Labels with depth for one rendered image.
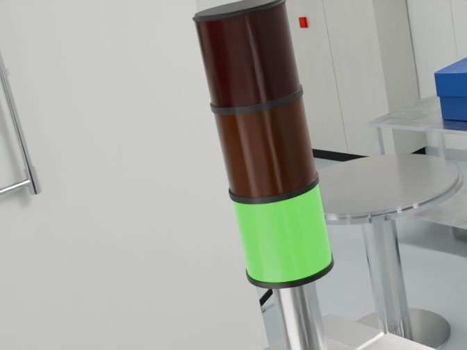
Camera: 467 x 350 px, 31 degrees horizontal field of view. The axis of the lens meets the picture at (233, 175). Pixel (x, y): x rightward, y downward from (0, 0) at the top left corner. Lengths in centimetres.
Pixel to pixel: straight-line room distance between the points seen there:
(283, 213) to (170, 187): 167
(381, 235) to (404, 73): 321
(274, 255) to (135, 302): 167
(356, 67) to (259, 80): 717
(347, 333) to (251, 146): 22
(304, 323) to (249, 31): 17
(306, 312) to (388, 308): 427
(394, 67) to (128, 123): 559
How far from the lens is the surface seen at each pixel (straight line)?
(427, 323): 499
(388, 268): 466
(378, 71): 743
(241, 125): 44
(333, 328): 63
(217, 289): 226
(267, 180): 45
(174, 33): 210
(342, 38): 764
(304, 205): 46
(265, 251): 46
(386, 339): 61
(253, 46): 43
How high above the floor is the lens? 239
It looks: 17 degrees down
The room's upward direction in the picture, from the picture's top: 12 degrees counter-clockwise
